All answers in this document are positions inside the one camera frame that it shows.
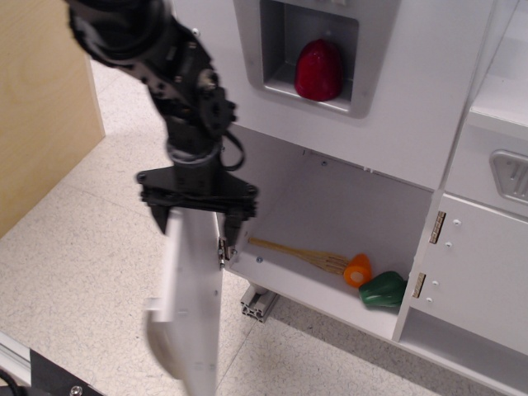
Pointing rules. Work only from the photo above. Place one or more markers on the plywood panel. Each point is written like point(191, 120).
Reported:
point(50, 118)

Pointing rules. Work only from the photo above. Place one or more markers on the green toy pepper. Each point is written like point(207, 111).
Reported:
point(385, 290)

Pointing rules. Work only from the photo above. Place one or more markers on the red toy pepper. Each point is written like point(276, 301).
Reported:
point(319, 72)

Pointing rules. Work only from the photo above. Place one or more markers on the grey oven vent panel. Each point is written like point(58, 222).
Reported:
point(510, 174)

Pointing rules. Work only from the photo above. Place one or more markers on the white toy kitchen cabinet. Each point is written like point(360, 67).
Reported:
point(396, 167)

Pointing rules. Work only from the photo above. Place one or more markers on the wooden fork spatula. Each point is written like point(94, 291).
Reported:
point(329, 262)

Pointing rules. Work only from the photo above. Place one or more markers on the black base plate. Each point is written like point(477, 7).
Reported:
point(55, 380)

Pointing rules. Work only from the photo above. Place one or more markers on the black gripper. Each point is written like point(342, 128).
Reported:
point(201, 188)

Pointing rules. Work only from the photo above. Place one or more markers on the white low fridge door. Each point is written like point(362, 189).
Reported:
point(191, 289)

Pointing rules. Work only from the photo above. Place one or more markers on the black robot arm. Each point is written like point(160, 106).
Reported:
point(144, 40)

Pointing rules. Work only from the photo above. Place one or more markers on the grey fridge door handle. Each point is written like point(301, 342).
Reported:
point(159, 330)

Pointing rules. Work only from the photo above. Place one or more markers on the aluminium extrusion foot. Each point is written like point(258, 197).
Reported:
point(258, 302)

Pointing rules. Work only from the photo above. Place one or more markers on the orange toy carrot piece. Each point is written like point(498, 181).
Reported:
point(358, 271)

